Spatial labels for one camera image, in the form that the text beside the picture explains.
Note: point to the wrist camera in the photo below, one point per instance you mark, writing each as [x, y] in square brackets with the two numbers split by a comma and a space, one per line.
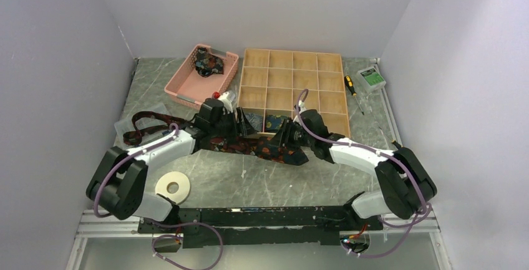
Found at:
[228, 98]
[299, 108]

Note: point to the wooden compartment tray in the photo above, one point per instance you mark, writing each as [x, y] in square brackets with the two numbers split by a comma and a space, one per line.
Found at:
[271, 81]

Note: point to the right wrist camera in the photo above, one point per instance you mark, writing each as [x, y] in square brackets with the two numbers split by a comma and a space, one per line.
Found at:
[299, 108]

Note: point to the red patterned dark tie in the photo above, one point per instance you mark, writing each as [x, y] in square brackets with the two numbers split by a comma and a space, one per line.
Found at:
[238, 145]

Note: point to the orange floral dark tie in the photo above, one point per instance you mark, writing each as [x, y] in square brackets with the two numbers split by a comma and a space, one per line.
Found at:
[277, 152]

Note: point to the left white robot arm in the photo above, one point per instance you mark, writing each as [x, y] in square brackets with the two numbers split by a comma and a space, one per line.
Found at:
[117, 187]

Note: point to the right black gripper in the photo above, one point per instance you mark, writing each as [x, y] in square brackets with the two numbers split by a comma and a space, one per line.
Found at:
[282, 136]

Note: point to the white tape roll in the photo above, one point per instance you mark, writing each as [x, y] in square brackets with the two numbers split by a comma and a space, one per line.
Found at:
[174, 186]

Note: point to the green white small box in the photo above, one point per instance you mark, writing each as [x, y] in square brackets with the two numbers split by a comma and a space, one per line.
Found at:
[371, 79]

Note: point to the rolled blue yellow tie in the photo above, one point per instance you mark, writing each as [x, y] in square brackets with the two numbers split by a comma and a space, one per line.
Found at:
[274, 122]

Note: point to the rolled grey-blue tie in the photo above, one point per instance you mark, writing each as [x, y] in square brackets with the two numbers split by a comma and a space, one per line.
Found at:
[255, 120]

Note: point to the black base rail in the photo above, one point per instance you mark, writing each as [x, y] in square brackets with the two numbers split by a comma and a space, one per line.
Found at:
[264, 225]

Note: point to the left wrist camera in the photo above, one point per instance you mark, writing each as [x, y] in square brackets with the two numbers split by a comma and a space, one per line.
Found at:
[228, 98]

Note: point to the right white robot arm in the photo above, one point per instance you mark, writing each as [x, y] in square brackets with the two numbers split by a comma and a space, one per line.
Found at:
[405, 188]

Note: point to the crumpled floral tie in basket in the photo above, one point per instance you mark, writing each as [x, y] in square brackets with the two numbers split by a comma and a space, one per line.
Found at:
[207, 64]

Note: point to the yellow black screwdriver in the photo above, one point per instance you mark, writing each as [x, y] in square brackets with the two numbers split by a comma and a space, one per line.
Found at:
[350, 87]

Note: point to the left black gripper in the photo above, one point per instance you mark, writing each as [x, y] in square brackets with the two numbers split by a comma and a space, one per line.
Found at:
[245, 127]

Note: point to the pink plastic basket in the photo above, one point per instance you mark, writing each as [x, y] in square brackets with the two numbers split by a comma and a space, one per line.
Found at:
[188, 88]

